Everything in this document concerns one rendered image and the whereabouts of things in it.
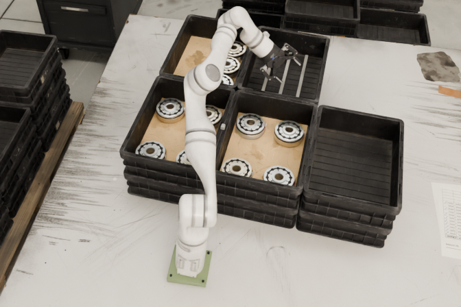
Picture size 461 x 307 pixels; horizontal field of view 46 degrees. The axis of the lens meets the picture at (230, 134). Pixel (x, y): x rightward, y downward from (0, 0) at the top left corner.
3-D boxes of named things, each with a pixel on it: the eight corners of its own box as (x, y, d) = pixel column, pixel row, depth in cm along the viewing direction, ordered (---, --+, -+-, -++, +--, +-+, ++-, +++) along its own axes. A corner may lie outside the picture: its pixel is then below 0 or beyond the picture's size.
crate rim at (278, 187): (301, 196, 167) (302, 191, 165) (207, 177, 171) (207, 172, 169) (317, 108, 193) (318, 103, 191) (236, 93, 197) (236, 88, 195)
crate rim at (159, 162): (207, 177, 171) (207, 172, 169) (118, 158, 175) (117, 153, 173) (236, 93, 197) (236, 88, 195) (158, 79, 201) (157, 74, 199)
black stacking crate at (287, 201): (297, 213, 174) (301, 192, 165) (208, 194, 178) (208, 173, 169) (313, 127, 200) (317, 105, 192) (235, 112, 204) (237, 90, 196)
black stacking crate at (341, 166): (391, 233, 170) (400, 212, 161) (298, 213, 174) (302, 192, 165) (395, 142, 196) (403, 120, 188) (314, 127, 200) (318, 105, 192)
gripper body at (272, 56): (258, 60, 193) (275, 76, 198) (275, 43, 191) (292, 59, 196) (253, 52, 199) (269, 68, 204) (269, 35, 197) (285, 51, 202)
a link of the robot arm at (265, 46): (268, 33, 201) (257, 22, 197) (277, 44, 191) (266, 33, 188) (251, 50, 203) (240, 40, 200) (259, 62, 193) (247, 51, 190)
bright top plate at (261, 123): (262, 136, 190) (262, 135, 189) (234, 131, 191) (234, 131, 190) (266, 116, 197) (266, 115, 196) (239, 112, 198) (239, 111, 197)
